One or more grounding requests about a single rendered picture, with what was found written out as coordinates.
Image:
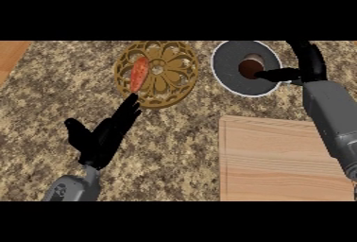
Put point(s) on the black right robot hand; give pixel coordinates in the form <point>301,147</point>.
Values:
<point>311,63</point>

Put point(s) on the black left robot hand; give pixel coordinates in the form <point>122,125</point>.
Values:
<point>104,138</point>

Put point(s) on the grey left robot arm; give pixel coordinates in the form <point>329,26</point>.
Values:
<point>69,189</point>

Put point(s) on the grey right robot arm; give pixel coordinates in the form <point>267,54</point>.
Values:
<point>332,116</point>

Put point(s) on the dark grey round pan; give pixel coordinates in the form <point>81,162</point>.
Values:
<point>227,67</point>

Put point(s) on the pale wooden cutting board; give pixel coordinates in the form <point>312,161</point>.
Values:
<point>274,164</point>

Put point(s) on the orange red carrot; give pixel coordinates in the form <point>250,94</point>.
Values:
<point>138,74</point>

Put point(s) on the golden ornate round trivet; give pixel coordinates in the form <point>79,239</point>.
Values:
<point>174,78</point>

